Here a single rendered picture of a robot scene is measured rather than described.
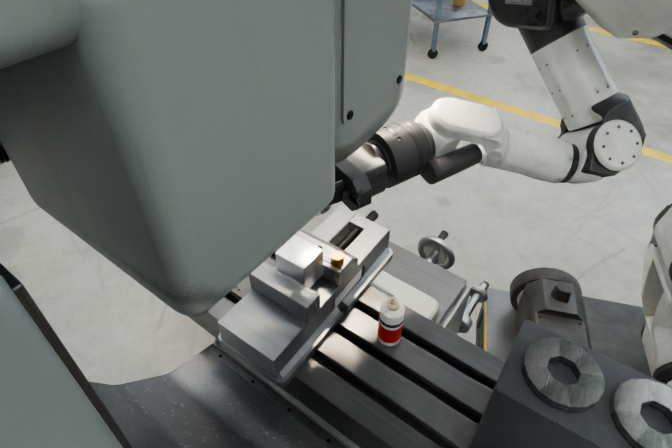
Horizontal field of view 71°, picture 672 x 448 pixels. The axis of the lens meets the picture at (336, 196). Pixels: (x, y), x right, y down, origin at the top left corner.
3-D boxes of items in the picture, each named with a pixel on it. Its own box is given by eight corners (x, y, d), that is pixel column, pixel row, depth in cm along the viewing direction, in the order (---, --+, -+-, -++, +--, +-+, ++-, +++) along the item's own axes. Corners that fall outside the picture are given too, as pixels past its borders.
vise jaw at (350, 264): (304, 237, 91) (303, 222, 88) (358, 266, 85) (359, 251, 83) (283, 256, 87) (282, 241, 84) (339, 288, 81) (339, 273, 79)
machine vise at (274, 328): (334, 226, 103) (334, 187, 96) (394, 255, 97) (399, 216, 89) (216, 341, 81) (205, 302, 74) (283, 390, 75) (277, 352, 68)
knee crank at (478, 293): (476, 281, 149) (480, 268, 145) (494, 290, 146) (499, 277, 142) (444, 329, 135) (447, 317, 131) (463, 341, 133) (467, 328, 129)
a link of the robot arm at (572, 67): (614, 153, 85) (559, 41, 84) (673, 145, 72) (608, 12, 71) (560, 183, 84) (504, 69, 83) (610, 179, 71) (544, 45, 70)
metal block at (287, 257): (296, 258, 84) (294, 234, 81) (323, 273, 82) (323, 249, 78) (277, 276, 81) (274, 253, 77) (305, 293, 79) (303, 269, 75)
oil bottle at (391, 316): (385, 323, 84) (389, 283, 77) (404, 334, 83) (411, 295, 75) (372, 339, 82) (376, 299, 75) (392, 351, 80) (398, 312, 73)
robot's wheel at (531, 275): (568, 314, 149) (590, 273, 136) (570, 328, 145) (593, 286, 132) (502, 302, 153) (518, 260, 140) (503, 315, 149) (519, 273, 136)
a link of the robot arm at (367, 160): (309, 131, 68) (376, 107, 73) (312, 183, 74) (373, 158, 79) (360, 177, 60) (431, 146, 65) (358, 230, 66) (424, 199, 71)
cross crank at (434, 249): (422, 249, 147) (427, 221, 139) (457, 266, 141) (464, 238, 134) (396, 281, 137) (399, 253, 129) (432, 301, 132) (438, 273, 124)
